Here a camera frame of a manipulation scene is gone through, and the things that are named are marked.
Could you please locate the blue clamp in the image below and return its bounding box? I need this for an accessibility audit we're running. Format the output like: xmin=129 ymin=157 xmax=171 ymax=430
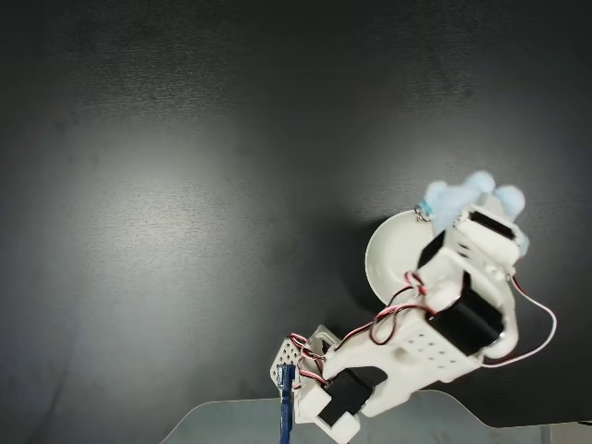
xmin=276 ymin=364 xmax=296 ymax=444

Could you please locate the white bowl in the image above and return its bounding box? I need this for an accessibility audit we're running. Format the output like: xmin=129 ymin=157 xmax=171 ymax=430
xmin=364 ymin=207 xmax=446 ymax=310

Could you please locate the red black servo cable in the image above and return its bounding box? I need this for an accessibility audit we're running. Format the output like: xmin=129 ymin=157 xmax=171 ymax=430
xmin=289 ymin=271 xmax=429 ymax=385

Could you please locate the red white servo cable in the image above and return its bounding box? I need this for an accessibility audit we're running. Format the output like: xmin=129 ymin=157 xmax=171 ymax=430
xmin=480 ymin=275 xmax=560 ymax=367

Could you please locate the skyblue plush doll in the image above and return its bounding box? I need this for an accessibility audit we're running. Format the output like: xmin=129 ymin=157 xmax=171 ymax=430
xmin=413 ymin=170 xmax=532 ymax=258

